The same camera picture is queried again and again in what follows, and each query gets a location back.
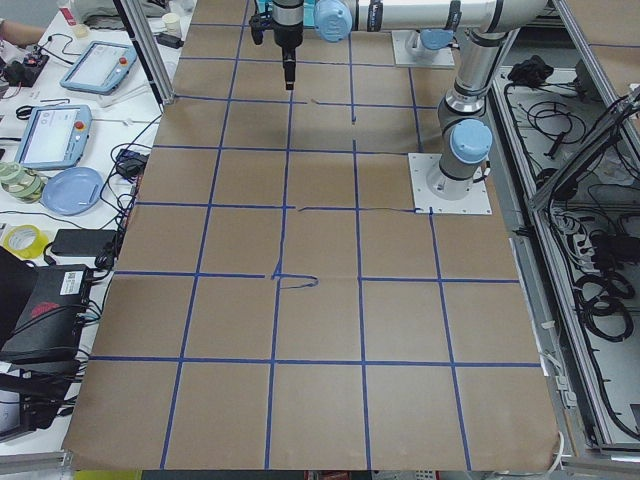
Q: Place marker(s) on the black electronics box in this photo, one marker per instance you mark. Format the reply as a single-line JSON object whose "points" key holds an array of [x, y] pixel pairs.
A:
{"points": [[48, 326]]}

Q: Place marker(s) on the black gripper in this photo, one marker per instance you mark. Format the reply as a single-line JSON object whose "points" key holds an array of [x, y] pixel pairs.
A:
{"points": [[288, 41]]}

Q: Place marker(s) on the yellow tape roll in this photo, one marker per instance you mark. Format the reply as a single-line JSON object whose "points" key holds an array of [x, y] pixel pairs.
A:
{"points": [[25, 241]]}

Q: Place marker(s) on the lower teach pendant tablet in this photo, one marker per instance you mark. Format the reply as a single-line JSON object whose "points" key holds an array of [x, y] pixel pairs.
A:
{"points": [[55, 137]]}

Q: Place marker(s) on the teach pendant tablet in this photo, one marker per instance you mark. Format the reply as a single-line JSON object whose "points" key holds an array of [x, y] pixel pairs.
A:
{"points": [[55, 137], [100, 69]]}

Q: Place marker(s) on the light blue plate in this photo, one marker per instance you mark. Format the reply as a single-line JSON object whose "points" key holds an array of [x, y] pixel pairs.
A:
{"points": [[72, 191]]}

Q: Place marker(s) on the upper teach pendant tablet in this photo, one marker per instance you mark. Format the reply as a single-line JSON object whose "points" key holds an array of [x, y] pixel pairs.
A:
{"points": [[100, 69]]}

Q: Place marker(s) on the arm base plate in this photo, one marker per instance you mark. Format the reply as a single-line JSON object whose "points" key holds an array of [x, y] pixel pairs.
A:
{"points": [[434, 192], [443, 59]]}

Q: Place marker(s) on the aluminium frame post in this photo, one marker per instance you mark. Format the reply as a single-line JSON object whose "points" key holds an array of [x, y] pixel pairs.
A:
{"points": [[141, 36]]}

